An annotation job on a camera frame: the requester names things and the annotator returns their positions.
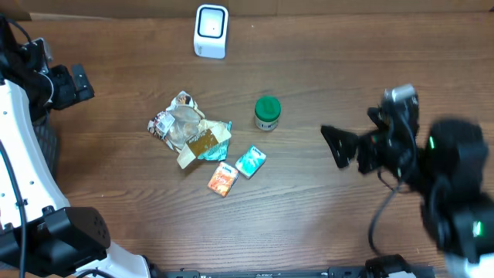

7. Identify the green lid jar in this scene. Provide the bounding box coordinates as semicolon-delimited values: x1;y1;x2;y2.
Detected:
255;96;281;131

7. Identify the teal tissue pack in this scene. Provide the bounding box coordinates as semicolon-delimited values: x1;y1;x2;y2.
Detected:
235;145;267;179

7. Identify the clear cookie wrapper bag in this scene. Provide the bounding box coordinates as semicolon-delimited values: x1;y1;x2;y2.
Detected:
147;91;232;169

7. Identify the orange tissue pack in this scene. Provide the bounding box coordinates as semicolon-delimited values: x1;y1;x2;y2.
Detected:
208;162;239;198

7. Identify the teal snack packet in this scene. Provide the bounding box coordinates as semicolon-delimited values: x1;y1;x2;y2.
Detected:
198;119;232;161

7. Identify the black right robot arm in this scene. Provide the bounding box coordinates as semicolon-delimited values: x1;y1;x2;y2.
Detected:
320;95;493;277

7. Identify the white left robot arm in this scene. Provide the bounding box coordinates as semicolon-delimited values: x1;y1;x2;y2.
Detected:
1;28;158;277

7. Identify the white barcode scanner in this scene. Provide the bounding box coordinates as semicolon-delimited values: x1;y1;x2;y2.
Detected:
193;4;229;59

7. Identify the black mesh basket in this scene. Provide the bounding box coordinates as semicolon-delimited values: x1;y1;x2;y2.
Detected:
33;112;60;180

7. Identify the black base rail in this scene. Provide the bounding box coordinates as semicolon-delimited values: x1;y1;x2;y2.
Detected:
150;265;437;278

